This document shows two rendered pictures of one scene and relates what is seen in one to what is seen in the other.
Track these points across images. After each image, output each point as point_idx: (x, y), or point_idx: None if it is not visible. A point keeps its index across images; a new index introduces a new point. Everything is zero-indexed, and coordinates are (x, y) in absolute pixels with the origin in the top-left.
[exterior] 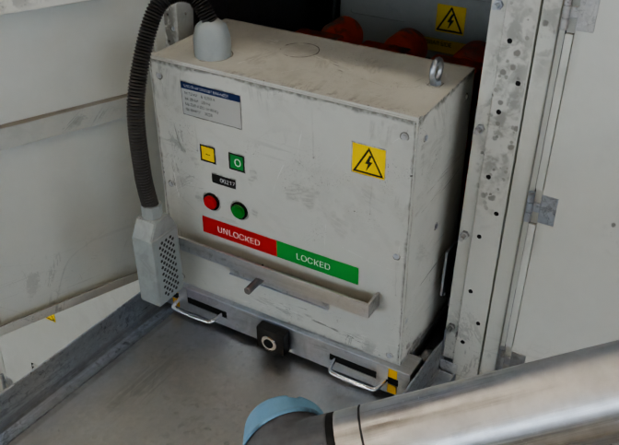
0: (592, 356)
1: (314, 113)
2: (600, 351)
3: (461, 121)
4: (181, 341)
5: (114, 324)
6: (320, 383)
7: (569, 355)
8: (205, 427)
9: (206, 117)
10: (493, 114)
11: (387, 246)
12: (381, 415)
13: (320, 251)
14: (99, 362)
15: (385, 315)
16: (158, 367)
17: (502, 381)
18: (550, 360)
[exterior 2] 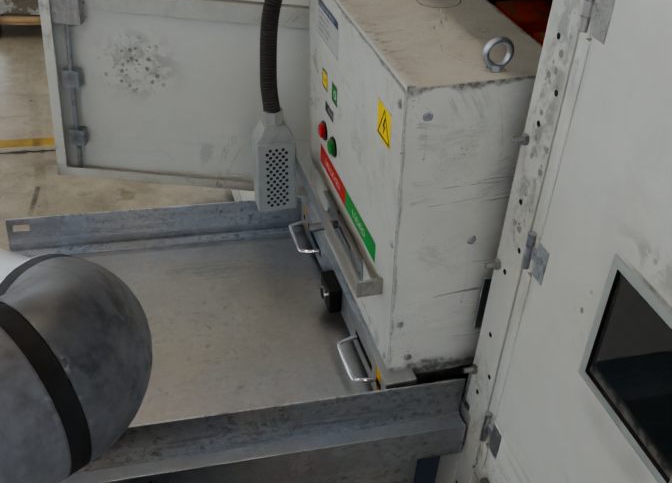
0: (7, 259)
1: (365, 57)
2: (16, 259)
3: None
4: (277, 258)
5: (233, 214)
6: (336, 353)
7: (11, 254)
8: (209, 326)
9: (325, 40)
10: (534, 125)
11: (388, 228)
12: None
13: (361, 214)
14: (202, 238)
15: (384, 308)
16: (236, 265)
17: None
18: (0, 251)
